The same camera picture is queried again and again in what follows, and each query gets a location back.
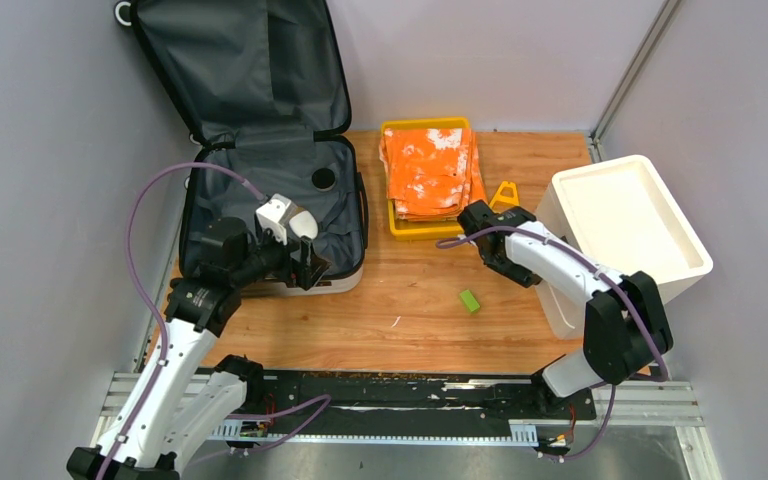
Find round black lid compact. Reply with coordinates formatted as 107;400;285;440
311;167;337;192

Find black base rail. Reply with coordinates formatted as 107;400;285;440
236;370;597;438

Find yellow triangular bracket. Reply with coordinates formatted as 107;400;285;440
489;181;520;213

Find white oval soap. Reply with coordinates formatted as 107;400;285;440
289;210;319;240

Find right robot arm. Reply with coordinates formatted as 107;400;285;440
438;201;674;418

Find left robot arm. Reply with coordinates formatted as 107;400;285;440
67;212;328;479

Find white drawer cabinet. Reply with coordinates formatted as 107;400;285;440
536;154;714;303

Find black white space suitcase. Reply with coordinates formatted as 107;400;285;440
114;1;369;296

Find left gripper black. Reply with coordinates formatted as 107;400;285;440
231;222;333;290

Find small green block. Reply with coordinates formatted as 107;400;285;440
459;290;481;314

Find yellow plastic tray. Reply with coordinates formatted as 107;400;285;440
380;117;474;241

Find orange tie-dye jeans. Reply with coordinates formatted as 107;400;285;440
379;127;487;222

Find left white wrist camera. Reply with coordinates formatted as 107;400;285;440
255;194;305;245

